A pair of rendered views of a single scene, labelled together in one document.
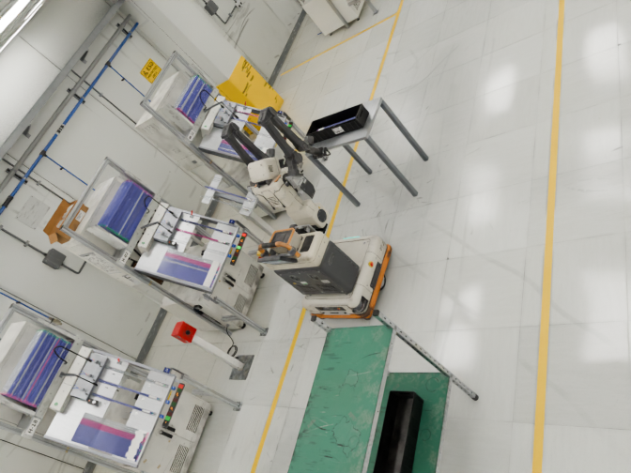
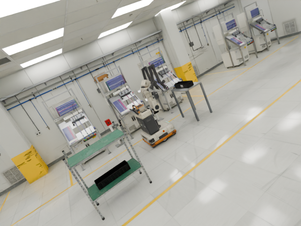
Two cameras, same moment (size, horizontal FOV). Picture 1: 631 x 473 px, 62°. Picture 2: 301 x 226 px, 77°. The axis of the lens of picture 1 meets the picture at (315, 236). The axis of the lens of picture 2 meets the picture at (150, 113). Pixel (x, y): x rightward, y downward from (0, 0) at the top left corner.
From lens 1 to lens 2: 1.69 m
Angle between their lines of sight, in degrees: 23
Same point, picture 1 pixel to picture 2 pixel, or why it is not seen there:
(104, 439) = (68, 134)
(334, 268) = (148, 123)
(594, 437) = (162, 212)
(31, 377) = (63, 108)
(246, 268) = not seen: hidden behind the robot
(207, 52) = (178, 55)
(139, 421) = (79, 136)
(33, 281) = (91, 92)
